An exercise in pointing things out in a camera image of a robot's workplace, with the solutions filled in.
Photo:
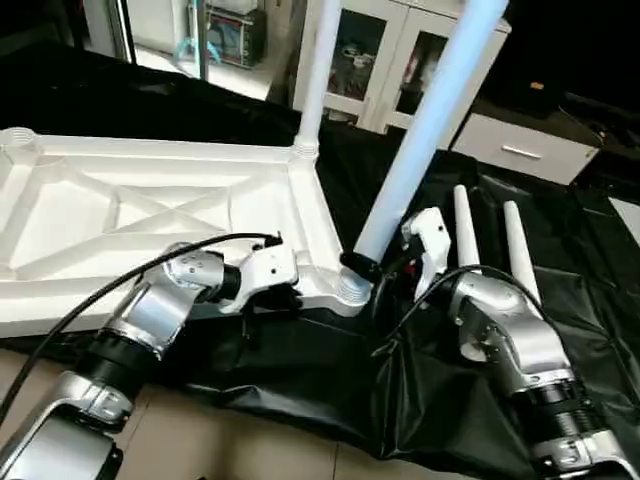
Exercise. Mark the white plastic table leg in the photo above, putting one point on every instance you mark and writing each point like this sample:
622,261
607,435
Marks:
520,250
430,130
465,225
318,70

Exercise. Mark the white plastic table top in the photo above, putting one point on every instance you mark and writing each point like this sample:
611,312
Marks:
150,200

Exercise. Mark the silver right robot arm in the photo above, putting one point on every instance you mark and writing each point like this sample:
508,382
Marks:
510,330

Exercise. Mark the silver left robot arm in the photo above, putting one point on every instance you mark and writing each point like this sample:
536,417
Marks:
150,310

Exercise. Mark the black work surface mat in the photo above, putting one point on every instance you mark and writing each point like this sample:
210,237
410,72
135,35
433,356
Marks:
300,380

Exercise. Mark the white drawer unit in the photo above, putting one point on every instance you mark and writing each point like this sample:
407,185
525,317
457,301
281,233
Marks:
520,150

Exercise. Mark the white glass door cabinet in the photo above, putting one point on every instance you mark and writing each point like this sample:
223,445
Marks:
380,60

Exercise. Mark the white flat sheet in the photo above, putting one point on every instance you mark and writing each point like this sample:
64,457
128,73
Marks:
625,215

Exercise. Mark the black equipment box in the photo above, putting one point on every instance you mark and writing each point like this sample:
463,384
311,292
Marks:
540,60

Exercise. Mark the colourful background box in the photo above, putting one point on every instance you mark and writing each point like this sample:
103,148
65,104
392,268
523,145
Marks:
225,30

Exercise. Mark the black vertical pole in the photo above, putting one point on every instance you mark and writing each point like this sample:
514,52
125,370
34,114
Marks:
125,30

